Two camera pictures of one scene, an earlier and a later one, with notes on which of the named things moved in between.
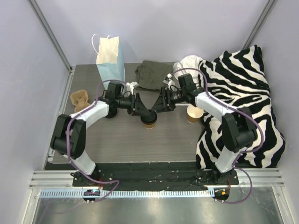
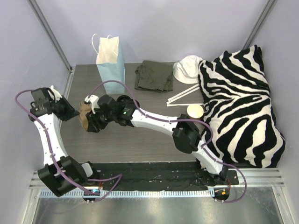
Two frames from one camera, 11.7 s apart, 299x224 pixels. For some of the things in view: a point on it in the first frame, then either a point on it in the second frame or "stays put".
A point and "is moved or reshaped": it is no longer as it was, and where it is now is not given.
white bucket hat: x=191 y=61 stays put
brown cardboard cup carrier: x=80 y=99 is moved or reshaped
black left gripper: x=133 y=104 to x=66 y=108
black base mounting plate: x=153 y=176 stays put
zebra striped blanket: x=234 y=80 stays put
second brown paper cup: x=194 y=114 stays put
